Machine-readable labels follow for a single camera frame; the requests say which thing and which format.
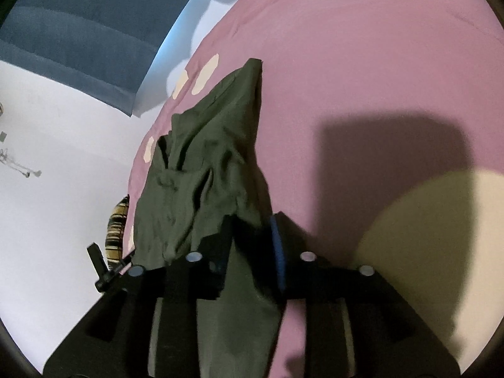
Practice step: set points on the person's left forearm striped sleeve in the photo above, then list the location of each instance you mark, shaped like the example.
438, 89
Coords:
116, 228

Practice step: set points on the dark green pants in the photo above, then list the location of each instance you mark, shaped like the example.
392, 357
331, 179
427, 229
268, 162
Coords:
204, 157

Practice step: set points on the pink bed sheet cream spots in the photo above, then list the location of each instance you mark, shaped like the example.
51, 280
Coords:
354, 67

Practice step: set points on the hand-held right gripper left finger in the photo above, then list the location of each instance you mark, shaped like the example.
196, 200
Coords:
214, 250

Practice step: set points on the grey wall switch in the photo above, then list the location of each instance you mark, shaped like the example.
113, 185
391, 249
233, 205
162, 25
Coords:
3, 136

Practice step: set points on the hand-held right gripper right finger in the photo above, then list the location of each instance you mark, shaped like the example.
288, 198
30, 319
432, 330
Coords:
277, 252

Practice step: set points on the blue upholstered headboard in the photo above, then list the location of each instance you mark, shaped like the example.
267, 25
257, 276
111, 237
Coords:
86, 31

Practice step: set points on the pale blue bed edge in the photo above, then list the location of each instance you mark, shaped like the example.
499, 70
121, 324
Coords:
177, 43

